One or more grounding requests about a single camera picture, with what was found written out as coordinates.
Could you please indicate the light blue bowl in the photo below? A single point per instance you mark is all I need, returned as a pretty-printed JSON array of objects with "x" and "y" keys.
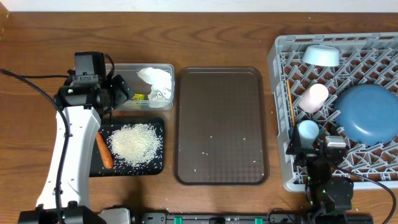
[{"x": 321, "y": 55}]

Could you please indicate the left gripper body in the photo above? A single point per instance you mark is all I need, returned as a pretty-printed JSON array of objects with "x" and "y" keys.
[{"x": 108, "y": 88}]

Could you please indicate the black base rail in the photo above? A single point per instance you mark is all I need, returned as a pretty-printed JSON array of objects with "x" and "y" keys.
[{"x": 248, "y": 219}]

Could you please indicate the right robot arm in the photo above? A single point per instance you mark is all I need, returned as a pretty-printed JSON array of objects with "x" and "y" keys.
[{"x": 330, "y": 196}]

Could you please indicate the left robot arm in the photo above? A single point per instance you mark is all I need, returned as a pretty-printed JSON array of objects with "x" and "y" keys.
[{"x": 65, "y": 196}]

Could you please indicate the foil snack wrapper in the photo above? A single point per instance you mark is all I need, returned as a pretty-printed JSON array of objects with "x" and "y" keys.
[{"x": 138, "y": 97}]

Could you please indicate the brown serving tray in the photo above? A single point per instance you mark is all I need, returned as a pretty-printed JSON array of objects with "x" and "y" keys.
[{"x": 220, "y": 131}]

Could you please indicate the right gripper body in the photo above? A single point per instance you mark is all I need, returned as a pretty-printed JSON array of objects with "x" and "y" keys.
[{"x": 307, "y": 155}]

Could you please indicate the white paper napkin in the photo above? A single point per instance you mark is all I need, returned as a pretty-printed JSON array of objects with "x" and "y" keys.
[{"x": 160, "y": 82}]

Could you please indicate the light blue cup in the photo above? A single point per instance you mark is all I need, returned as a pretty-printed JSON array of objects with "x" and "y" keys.
[{"x": 308, "y": 132}]

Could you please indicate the grey dishwasher rack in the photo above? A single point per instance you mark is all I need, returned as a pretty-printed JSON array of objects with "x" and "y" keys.
[{"x": 364, "y": 59}]

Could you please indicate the pink cup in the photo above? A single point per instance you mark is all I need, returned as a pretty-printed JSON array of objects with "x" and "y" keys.
[{"x": 313, "y": 98}]

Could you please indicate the wooden chopstick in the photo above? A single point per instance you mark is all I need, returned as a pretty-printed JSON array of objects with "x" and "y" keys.
[{"x": 290, "y": 103}]

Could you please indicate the black plastic tray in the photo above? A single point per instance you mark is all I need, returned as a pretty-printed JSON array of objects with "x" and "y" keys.
[{"x": 97, "y": 168}]

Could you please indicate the clear plastic bin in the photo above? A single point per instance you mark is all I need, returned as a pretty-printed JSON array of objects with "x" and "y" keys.
[{"x": 129, "y": 72}]

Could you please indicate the pile of white rice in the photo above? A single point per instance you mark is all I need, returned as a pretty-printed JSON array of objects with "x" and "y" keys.
[{"x": 137, "y": 146}]

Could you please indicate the orange carrot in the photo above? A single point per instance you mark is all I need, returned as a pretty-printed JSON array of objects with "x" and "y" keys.
[{"x": 104, "y": 152}]

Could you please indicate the dark blue plate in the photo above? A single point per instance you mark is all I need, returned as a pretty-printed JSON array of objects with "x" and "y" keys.
[{"x": 367, "y": 114}]

